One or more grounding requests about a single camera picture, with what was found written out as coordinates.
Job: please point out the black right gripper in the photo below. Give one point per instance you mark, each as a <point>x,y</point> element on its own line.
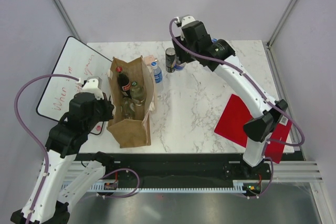
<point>184,58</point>

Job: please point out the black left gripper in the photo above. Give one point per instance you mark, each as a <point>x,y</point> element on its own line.
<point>108,107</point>

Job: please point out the large blue-label water bottle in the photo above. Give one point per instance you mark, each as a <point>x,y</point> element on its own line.
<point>179,66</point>

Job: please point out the clear glass bottle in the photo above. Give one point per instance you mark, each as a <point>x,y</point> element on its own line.
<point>127,107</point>
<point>137,93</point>

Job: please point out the glass Coca-Cola bottle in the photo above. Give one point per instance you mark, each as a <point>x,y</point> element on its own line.
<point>123,82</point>

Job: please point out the tan canvas tote bag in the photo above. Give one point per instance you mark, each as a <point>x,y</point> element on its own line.
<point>132,133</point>

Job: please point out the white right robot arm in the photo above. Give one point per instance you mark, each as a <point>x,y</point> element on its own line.
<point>220,58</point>

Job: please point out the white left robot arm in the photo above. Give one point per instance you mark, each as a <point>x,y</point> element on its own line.
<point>47,203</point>

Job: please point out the black Schweppes can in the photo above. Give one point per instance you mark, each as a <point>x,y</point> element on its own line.
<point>170,59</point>

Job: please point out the small blue-label water bottle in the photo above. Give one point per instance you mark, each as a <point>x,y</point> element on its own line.
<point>157,73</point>

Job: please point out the white whiteboard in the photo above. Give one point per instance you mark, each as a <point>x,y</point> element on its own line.
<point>78,60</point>

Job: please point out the pink power cube adapter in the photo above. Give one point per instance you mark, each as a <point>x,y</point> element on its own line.
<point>149,59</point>

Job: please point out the red plastic clipboard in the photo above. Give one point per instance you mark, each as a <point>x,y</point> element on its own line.
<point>236,124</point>

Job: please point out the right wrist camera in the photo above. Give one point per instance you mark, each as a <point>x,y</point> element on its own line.
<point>184,20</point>

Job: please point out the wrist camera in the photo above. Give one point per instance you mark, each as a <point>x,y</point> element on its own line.
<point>92,85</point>
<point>184,20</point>

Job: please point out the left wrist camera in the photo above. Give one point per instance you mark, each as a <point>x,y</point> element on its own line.
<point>92,85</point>

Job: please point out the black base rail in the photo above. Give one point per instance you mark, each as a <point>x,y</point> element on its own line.
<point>184,170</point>

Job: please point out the white slotted cable duct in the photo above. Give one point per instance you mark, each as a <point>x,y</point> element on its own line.
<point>236,187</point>

